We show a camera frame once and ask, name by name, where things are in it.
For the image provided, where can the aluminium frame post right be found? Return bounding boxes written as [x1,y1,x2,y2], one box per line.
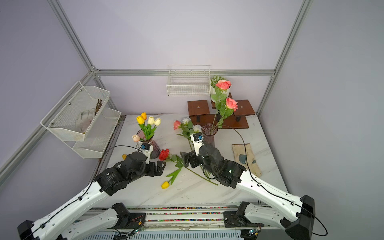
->
[257,0,313,118]

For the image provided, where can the black cable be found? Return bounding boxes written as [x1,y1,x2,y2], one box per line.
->
[220,125,328,237]

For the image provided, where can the brown wooden tiered stand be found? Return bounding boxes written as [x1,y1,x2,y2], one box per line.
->
[188,100,256,129]

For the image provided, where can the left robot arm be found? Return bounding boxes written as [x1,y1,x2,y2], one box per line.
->
[18,152,166,240]

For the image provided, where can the tall purple ribbed glass vase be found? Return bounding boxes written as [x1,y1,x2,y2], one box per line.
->
[202,124,218,147]

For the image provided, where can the beige glove with red trim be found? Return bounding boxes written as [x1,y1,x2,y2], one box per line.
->
[232,144,262,177]

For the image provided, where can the white wire wall basket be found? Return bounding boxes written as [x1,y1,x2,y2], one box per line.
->
[167,65,211,97]

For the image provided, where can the yellow tulip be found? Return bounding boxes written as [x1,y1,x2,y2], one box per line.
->
[137,116,148,140]
[161,168,182,189]

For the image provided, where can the cream white tulip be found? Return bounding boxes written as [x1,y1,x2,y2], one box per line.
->
[148,116,155,126]

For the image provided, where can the red rose flower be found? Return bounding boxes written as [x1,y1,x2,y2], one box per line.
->
[159,149,218,186]

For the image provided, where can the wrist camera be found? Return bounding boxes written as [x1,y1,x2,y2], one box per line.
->
[141,143,154,164]
[190,132,204,156]

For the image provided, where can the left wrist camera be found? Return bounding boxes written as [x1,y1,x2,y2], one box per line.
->
[141,143,154,164]

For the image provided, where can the wide purple glass vase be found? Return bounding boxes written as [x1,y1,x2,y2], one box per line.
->
[137,130,161,160]

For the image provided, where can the pink rose flower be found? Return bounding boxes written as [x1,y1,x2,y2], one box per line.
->
[216,98,238,129]
[211,93,228,122]
[174,120,194,151]

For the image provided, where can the aluminium frame post left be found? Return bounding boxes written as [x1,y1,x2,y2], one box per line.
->
[48,0,96,73]

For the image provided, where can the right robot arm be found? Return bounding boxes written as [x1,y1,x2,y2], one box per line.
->
[181,144,316,240]

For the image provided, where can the items in mesh shelf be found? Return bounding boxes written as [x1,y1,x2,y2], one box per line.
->
[75,99,103,134]

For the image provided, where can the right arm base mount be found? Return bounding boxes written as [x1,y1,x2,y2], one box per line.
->
[223,202,265,228]

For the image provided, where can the aluminium frame post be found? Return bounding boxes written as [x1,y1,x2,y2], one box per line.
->
[257,0,313,118]
[48,0,96,73]

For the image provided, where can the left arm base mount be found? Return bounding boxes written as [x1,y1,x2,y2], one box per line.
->
[112,203,146,230]

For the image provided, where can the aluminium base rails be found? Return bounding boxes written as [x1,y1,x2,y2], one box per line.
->
[58,194,311,240]

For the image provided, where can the white rose lower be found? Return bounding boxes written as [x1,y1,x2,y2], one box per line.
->
[193,125,202,133]

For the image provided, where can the white rose near stand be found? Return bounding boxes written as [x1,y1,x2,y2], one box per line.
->
[182,117,191,125]

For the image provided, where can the pale pink tulip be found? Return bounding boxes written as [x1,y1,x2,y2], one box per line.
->
[132,135,141,143]

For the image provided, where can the potted green plant white pot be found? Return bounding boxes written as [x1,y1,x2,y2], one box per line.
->
[211,76,232,97]

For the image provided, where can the orange tulip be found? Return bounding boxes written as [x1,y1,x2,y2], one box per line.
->
[141,112,147,120]

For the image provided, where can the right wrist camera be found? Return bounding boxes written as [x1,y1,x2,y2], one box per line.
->
[190,132,204,156]

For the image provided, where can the aluminium frame back rail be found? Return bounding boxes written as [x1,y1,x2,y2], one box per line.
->
[94,69,276,77]

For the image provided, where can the white mesh two-tier shelf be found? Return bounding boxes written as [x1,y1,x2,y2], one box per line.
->
[41,82,121,159]

